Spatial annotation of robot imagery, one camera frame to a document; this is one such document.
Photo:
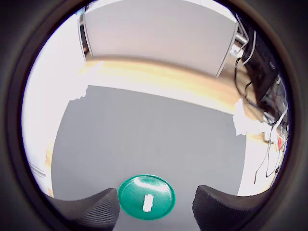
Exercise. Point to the small white plastic terminal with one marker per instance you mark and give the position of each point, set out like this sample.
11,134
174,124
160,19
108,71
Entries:
148,203

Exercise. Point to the round green lid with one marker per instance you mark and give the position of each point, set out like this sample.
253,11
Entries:
134,192

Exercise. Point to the dark grey mat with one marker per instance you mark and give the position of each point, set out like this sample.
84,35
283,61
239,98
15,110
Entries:
144,132

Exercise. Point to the small red tag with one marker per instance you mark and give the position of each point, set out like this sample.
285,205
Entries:
280,143

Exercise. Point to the white masking tape piece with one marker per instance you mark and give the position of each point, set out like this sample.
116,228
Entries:
80,95
241,120

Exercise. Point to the black monitor screen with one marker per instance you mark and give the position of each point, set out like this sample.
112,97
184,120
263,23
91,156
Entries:
260,65

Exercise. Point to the grey partition board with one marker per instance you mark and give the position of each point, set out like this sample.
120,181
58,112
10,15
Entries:
156,36

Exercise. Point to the small white bracket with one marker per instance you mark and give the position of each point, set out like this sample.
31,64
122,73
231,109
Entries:
265,134

